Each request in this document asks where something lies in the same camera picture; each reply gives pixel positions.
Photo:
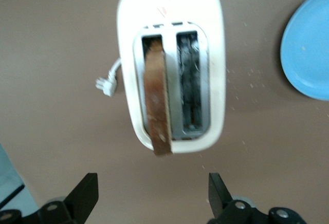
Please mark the blue plate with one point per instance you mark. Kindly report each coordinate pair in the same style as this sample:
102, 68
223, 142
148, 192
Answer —
308, 54

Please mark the white toaster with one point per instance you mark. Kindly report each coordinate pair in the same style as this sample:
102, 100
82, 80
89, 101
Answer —
210, 16

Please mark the white toaster power plug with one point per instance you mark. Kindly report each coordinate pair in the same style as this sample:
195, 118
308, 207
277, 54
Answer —
109, 86

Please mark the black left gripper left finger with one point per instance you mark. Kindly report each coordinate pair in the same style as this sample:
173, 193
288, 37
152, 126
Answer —
77, 203

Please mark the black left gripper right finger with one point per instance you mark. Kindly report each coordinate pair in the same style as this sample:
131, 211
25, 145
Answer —
221, 203

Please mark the brown bread slice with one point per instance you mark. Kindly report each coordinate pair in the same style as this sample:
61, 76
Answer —
155, 93

